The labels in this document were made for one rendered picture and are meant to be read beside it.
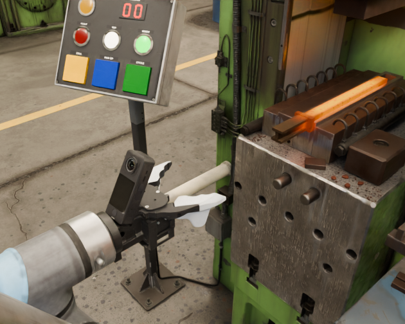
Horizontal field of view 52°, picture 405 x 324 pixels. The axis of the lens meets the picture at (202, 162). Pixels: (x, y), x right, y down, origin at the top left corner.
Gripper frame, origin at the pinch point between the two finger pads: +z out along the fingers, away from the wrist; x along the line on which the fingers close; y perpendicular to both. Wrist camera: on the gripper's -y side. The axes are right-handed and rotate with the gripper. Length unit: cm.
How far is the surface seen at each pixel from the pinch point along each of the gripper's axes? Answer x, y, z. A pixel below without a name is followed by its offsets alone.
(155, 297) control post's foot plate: -51, 99, 22
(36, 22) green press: -468, 88, 156
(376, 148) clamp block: 15.9, 1.9, 36.3
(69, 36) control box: -68, -9, 11
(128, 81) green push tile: -45.2, -0.3, 15.4
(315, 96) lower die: -6.8, 0.9, 47.0
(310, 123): 2.3, -0.3, 31.4
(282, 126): 0.0, -1.3, 24.4
